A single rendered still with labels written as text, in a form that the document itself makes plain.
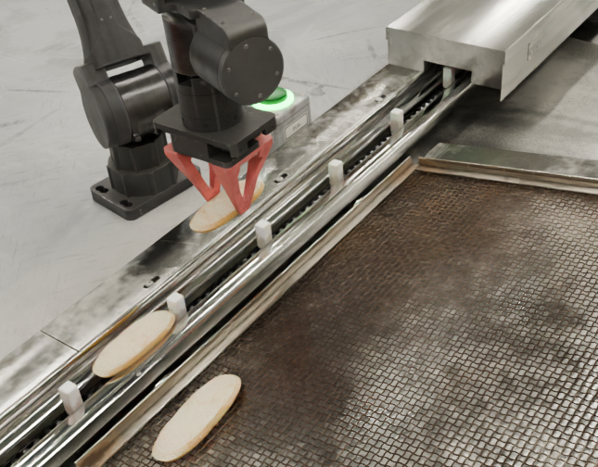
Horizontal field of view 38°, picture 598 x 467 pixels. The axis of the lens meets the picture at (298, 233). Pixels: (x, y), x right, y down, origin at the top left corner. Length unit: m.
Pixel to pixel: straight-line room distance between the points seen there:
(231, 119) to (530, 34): 0.56
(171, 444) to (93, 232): 0.44
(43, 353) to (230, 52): 0.35
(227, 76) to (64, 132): 0.63
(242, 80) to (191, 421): 0.27
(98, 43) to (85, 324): 0.33
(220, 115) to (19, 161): 0.52
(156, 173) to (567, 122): 0.54
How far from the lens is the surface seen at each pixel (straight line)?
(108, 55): 1.01
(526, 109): 1.23
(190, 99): 0.78
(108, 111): 0.99
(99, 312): 0.88
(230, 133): 0.78
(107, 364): 0.83
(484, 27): 1.23
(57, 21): 1.68
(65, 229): 1.08
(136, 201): 1.07
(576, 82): 1.31
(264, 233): 0.94
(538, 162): 0.96
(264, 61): 0.70
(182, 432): 0.69
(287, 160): 1.05
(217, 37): 0.70
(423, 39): 1.22
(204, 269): 0.92
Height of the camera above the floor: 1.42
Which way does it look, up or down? 37 degrees down
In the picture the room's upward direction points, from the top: 6 degrees counter-clockwise
